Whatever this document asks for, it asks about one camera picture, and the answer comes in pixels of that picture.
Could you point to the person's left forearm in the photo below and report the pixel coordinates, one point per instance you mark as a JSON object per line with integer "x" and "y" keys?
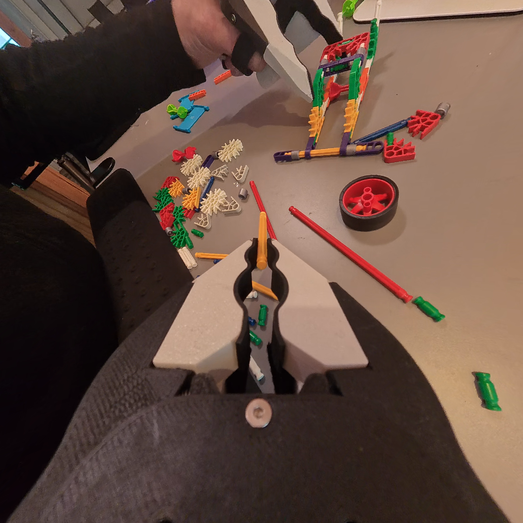
{"x": 81, "y": 81}

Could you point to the yellow plastic rod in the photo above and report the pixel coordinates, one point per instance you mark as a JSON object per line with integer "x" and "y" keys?
{"x": 210, "y": 256}
{"x": 264, "y": 291}
{"x": 322, "y": 152}
{"x": 262, "y": 237}

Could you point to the lime green toy piece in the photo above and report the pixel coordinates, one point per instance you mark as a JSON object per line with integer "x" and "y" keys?
{"x": 350, "y": 7}
{"x": 175, "y": 111}

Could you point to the long red rod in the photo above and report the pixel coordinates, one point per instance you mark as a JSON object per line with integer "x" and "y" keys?
{"x": 261, "y": 206}
{"x": 351, "y": 255}

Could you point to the black perforated foam strip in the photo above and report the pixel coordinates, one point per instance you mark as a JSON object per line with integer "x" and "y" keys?
{"x": 135, "y": 245}

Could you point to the purple rod-end connector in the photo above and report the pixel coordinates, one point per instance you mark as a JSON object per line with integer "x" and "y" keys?
{"x": 369, "y": 147}
{"x": 282, "y": 156}
{"x": 208, "y": 161}

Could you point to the green fan connector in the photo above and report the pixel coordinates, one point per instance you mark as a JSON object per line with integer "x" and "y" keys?
{"x": 179, "y": 237}
{"x": 160, "y": 206}
{"x": 179, "y": 215}
{"x": 162, "y": 195}

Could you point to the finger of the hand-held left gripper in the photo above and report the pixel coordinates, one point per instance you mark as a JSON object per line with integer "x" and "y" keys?
{"x": 310, "y": 10}
{"x": 286, "y": 61}

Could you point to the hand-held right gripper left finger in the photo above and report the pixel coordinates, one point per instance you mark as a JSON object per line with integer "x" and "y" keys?
{"x": 196, "y": 322}

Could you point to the white snowflake connector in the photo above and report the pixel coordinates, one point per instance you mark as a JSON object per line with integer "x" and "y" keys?
{"x": 213, "y": 201}
{"x": 230, "y": 150}
{"x": 199, "y": 177}
{"x": 191, "y": 164}

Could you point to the red fan connector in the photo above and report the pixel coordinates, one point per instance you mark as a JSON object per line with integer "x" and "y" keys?
{"x": 165, "y": 224}
{"x": 167, "y": 211}
{"x": 398, "y": 152}
{"x": 424, "y": 124}
{"x": 170, "y": 182}

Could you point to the red spool piece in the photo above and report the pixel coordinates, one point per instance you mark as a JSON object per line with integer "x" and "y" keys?
{"x": 184, "y": 154}

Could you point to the white tray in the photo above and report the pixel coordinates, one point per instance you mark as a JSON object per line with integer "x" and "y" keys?
{"x": 441, "y": 8}

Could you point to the light grey connector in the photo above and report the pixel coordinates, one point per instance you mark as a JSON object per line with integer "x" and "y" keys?
{"x": 220, "y": 172}
{"x": 203, "y": 222}
{"x": 241, "y": 173}
{"x": 233, "y": 206}

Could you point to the multicoloured toy frame assembly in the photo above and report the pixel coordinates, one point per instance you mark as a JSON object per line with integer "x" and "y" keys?
{"x": 351, "y": 85}

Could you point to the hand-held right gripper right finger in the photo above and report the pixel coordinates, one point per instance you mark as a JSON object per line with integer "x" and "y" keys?
{"x": 322, "y": 322}

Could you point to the orange connector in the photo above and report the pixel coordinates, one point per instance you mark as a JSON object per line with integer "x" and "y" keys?
{"x": 197, "y": 94}
{"x": 222, "y": 77}

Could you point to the person's left hand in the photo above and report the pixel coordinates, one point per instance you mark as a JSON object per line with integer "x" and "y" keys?
{"x": 200, "y": 32}

